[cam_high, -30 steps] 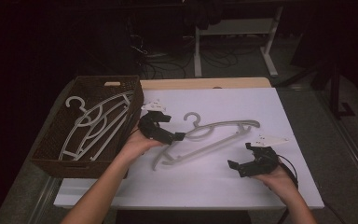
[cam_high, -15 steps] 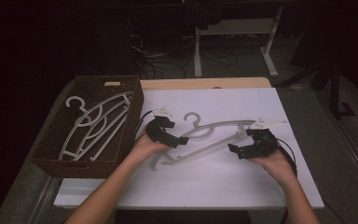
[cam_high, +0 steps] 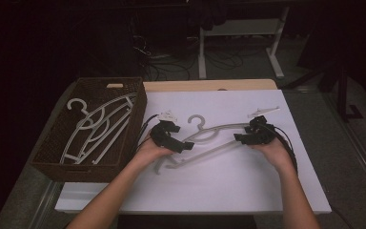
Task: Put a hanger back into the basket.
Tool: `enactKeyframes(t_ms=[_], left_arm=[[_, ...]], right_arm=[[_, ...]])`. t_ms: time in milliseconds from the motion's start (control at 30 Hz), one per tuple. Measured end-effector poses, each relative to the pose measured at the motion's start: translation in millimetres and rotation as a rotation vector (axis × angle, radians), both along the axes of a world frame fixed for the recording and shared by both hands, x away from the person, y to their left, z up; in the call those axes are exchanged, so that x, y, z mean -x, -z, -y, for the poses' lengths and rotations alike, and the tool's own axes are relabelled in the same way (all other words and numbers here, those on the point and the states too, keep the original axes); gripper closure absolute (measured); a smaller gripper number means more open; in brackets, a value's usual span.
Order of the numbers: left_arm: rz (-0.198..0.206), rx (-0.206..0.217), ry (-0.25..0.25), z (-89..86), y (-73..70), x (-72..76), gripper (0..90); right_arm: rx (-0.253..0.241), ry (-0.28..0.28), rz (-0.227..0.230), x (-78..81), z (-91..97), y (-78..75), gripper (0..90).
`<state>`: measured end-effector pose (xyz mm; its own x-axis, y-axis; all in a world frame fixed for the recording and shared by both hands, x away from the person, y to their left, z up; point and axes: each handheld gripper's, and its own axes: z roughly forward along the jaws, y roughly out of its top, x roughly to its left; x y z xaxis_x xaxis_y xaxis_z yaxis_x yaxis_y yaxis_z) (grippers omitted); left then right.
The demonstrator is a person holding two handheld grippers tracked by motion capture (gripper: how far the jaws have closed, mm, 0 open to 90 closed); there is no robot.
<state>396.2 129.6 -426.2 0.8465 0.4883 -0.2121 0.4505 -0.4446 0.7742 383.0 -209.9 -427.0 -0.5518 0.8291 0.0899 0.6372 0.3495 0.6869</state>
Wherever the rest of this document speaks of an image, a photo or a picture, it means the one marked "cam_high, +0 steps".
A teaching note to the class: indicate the dark hanging cloth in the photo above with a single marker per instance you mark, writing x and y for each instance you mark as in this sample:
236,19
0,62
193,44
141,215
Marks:
208,14

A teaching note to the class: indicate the person's left hand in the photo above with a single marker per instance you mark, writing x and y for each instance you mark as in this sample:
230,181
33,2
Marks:
147,154

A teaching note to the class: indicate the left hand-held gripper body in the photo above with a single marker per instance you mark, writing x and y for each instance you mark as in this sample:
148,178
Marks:
162,135

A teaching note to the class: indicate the light wooden table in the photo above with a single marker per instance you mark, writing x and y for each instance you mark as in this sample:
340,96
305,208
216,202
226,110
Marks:
203,85

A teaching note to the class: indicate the white board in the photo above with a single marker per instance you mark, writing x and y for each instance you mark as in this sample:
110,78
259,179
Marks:
235,184

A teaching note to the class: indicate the brown woven basket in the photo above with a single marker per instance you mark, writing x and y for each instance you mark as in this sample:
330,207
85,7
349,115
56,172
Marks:
76,173

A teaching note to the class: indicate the black metal stand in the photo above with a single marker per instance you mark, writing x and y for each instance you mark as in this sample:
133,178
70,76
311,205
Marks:
341,95

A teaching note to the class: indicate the white desk frame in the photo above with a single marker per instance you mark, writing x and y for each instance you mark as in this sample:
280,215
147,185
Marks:
244,27

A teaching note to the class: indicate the person's right hand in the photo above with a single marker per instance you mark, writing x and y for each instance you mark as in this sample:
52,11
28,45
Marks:
279,156

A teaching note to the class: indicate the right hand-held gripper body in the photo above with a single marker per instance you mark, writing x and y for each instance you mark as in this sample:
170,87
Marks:
267,135

